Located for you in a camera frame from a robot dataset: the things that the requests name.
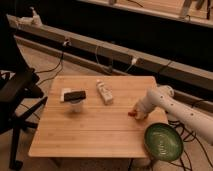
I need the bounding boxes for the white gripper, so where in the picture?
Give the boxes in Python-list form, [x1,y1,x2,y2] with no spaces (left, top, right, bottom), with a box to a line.
[133,97,155,120]

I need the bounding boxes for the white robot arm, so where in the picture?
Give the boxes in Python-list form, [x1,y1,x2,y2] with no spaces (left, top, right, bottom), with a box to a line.
[129,86,213,145]

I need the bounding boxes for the green ceramic bowl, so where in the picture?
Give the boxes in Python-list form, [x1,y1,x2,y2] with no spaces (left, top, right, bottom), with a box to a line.
[144,123,184,162]

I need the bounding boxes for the long wooden beam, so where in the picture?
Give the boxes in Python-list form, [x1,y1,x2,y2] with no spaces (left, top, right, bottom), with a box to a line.
[8,15,213,91]

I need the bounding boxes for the white tube bottle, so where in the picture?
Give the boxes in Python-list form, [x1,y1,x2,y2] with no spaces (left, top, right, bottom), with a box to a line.
[96,80,113,105]

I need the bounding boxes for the wooden table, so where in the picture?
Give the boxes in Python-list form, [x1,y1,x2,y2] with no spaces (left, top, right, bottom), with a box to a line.
[29,76,167,158]

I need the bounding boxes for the black block on cup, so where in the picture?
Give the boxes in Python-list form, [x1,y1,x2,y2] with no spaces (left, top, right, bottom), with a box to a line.
[64,91,86,101]

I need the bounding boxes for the clear plastic cup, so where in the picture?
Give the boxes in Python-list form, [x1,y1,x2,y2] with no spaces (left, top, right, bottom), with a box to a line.
[70,100,83,113]

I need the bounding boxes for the white card on table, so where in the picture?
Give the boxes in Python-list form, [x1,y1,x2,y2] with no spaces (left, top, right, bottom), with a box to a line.
[60,88,71,102]

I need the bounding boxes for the black office chair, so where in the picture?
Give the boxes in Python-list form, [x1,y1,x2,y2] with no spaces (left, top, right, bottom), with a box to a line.
[0,11,47,171]

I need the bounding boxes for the white spray bottle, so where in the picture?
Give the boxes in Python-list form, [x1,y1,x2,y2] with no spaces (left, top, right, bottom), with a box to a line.
[31,7,42,27]

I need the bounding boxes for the black floor cables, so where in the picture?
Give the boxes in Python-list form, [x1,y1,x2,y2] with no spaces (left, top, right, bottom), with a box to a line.
[166,99,213,171]

